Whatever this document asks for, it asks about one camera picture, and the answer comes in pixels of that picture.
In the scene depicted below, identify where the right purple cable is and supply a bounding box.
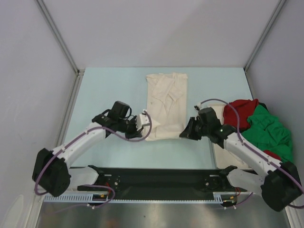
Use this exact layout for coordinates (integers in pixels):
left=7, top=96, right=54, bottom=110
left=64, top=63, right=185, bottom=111
left=195, top=98, right=304, bottom=210

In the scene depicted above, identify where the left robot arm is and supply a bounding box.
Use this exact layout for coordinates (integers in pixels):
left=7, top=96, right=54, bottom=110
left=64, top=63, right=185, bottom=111
left=32, top=101, right=152, bottom=197

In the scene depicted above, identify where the aluminium frame post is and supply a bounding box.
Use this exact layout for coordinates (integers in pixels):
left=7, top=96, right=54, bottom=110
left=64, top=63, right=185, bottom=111
left=35, top=0, right=84, bottom=76
left=243, top=0, right=287, bottom=73

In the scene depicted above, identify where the white tray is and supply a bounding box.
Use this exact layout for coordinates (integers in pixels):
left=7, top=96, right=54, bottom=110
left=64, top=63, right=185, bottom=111
left=207, top=104, right=251, bottom=170

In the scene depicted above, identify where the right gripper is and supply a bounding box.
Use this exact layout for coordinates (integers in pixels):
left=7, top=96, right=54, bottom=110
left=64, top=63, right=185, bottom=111
left=180, top=116, right=210, bottom=140

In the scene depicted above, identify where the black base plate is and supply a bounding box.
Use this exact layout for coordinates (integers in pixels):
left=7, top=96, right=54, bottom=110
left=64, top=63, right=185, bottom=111
left=77, top=167, right=244, bottom=201

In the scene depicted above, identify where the slotted cable duct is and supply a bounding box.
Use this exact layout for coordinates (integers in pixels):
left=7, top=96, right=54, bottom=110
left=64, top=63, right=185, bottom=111
left=213, top=192, right=238, bottom=204
left=44, top=193, right=112, bottom=202

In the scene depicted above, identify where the right aluminium frame post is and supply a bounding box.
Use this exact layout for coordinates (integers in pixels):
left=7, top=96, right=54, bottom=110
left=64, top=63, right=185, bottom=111
left=243, top=0, right=287, bottom=73

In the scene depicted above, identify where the left slotted cable duct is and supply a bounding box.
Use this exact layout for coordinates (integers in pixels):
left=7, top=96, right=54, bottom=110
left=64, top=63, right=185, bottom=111
left=44, top=193, right=112, bottom=202

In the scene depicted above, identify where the aluminium front rail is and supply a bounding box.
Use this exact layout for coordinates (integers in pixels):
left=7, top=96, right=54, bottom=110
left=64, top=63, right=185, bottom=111
left=68, top=174, right=264, bottom=194

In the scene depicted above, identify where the right slotted cable duct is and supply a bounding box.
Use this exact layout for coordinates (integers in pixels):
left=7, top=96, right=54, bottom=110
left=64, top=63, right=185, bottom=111
left=213, top=192, right=238, bottom=204

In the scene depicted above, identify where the green t shirt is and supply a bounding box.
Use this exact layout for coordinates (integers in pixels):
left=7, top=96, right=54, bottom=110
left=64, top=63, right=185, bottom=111
left=242, top=104, right=294, bottom=162

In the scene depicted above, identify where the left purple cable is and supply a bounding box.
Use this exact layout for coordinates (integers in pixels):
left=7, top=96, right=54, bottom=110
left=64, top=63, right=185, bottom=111
left=34, top=112, right=153, bottom=209

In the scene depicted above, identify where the left aluminium frame post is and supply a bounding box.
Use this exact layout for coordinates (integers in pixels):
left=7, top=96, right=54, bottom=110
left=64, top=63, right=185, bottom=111
left=35, top=0, right=84, bottom=76

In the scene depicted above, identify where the red t shirt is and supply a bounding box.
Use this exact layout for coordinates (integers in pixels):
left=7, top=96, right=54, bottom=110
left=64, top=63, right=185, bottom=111
left=222, top=98, right=283, bottom=164

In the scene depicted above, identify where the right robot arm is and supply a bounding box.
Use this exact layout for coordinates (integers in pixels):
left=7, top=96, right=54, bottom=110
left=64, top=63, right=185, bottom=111
left=180, top=107, right=304, bottom=212

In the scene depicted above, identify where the purple cable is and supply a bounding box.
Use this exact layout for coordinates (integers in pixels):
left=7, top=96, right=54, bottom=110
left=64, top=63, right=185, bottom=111
left=34, top=112, right=153, bottom=209
left=195, top=98, right=304, bottom=210

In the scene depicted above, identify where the cream white t shirt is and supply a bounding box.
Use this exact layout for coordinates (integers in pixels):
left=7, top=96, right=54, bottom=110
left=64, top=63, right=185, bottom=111
left=146, top=72, right=188, bottom=141

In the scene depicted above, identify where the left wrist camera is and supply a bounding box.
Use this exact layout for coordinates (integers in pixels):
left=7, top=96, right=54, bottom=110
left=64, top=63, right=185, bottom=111
left=136, top=109, right=152, bottom=130

